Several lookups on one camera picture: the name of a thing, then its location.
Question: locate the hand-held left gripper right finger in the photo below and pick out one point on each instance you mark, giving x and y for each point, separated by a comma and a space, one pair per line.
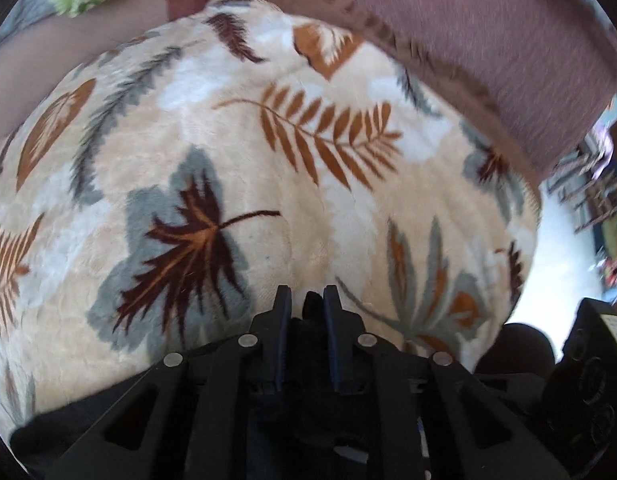
333, 345

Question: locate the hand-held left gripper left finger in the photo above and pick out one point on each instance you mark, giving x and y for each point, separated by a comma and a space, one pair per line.
281, 345

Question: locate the black pants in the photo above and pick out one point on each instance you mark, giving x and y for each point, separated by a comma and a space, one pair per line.
312, 310

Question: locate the leaf print fleece blanket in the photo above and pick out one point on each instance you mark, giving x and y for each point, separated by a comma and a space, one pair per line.
268, 170

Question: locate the wooden chair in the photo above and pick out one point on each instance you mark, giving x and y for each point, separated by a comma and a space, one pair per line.
595, 185

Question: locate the mauve fleece blanket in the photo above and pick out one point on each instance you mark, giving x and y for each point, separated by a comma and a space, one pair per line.
488, 35

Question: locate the taupe bed sheet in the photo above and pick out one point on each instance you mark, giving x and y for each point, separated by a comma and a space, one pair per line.
63, 55

